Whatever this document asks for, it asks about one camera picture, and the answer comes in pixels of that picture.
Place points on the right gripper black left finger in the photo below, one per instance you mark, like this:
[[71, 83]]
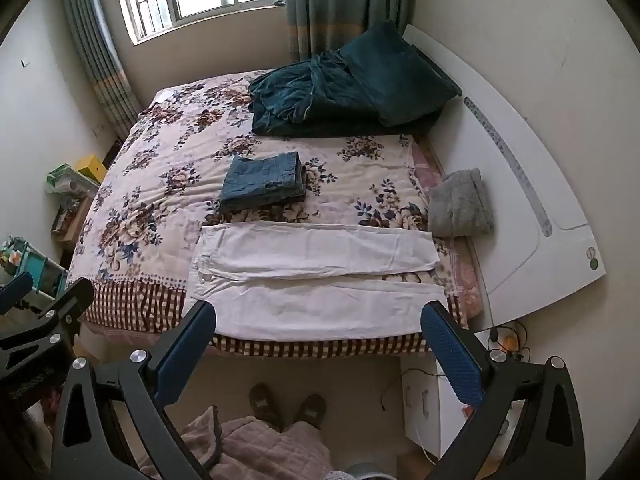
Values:
[[88, 439]]

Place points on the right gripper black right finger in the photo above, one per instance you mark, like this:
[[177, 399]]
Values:
[[548, 442]]

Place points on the white pants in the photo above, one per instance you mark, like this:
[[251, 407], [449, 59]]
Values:
[[272, 281]]

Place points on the teal storage cart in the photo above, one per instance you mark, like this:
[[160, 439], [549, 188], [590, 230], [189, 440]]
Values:
[[18, 256]]

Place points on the orange power strip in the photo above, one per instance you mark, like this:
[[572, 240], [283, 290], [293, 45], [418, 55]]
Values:
[[511, 343]]

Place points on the white bedside cabinet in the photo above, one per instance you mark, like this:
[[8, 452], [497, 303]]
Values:
[[433, 414]]

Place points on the floral bed blanket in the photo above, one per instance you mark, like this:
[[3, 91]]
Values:
[[138, 239]]

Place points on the pink quilted pajama legs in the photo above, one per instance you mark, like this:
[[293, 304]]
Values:
[[248, 448]]

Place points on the cluttered wooden side stand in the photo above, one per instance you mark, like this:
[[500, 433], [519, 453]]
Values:
[[74, 192]]

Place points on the yellow box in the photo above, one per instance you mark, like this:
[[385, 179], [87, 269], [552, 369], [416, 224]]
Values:
[[92, 168]]

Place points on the white bed headboard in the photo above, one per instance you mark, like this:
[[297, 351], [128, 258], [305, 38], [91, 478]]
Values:
[[542, 248]]

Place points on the brown right slipper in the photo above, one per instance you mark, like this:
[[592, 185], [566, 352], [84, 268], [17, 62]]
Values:
[[312, 411]]

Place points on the grey fluffy towel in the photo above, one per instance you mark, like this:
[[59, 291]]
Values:
[[459, 206]]

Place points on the folded blue jeans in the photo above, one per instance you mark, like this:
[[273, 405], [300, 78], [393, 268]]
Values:
[[256, 183]]

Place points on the green striped curtain left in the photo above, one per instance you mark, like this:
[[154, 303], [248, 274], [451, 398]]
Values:
[[95, 46]]

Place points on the pink mattress sheet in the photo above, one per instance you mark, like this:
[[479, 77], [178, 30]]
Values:
[[465, 284]]

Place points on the dark green velvet quilt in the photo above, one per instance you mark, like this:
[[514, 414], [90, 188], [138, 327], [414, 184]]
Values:
[[314, 98]]

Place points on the dark green velvet pillow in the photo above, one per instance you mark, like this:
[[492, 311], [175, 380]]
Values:
[[401, 82]]

